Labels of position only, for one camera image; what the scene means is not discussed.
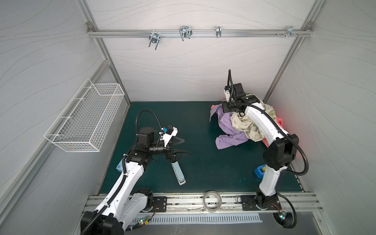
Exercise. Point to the aluminium cross bar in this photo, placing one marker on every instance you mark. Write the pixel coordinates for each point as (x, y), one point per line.
(197, 33)

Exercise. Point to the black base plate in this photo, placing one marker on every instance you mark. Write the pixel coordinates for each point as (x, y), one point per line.
(157, 204)
(249, 202)

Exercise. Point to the white slotted cable duct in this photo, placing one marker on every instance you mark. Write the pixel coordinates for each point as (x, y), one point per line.
(215, 218)

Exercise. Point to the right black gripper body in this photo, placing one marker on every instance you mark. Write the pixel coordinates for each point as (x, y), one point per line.
(228, 107)

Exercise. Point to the white wire basket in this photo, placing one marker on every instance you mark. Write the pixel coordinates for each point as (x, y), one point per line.
(84, 123)

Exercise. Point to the metal u-bolt clamp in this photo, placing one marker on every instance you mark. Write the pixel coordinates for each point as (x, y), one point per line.
(154, 38)
(185, 32)

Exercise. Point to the left metal U-bolt clamp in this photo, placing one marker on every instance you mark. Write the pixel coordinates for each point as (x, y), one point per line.
(154, 38)

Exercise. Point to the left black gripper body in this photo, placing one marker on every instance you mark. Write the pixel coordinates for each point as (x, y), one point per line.
(158, 148)

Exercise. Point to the right metal bracket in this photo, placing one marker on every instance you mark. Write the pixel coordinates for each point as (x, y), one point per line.
(289, 33)

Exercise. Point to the clear tape roll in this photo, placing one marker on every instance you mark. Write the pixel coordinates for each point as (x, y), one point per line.
(212, 201)

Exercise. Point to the pink cloth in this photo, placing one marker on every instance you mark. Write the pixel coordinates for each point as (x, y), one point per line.
(280, 124)

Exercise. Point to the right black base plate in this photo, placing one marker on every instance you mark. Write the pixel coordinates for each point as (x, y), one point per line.
(249, 202)

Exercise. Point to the middle metal U-bolt clamp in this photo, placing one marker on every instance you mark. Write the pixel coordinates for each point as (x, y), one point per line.
(185, 32)

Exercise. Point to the small metal bracket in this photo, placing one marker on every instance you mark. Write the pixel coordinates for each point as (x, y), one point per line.
(218, 31)

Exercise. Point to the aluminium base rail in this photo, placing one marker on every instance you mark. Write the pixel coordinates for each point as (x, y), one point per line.
(193, 202)

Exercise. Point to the cream green patterned cloth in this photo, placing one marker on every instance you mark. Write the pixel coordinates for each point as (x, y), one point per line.
(248, 126)

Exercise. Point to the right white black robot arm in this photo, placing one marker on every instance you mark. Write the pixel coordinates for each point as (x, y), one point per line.
(282, 145)

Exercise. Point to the purple cloth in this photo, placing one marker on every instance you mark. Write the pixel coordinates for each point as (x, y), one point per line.
(231, 136)

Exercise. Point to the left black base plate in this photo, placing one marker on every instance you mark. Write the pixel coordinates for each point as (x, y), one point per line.
(157, 204)

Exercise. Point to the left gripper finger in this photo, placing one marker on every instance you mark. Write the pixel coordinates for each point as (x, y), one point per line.
(176, 141)
(177, 154)

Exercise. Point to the white light-blue flat box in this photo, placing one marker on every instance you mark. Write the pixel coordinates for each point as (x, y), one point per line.
(178, 173)

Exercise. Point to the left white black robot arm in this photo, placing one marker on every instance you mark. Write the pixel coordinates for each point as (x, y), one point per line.
(113, 216)

